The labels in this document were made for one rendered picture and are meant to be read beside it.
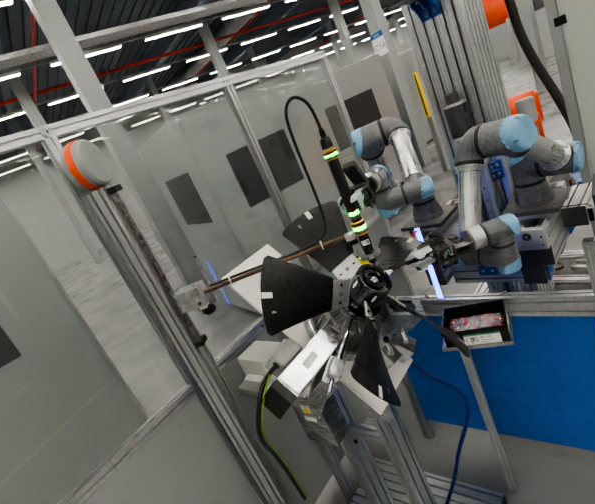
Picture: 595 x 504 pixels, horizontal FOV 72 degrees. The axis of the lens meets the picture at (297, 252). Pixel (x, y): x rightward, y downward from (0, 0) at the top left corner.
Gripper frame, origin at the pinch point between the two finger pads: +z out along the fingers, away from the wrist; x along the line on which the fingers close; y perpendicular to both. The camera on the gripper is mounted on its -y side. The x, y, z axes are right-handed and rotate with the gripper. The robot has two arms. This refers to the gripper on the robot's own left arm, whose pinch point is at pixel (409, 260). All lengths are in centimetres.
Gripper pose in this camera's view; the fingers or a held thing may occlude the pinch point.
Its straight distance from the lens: 143.3
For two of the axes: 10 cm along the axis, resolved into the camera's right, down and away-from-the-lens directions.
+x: 4.1, 8.3, 3.8
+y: 0.2, 4.1, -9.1
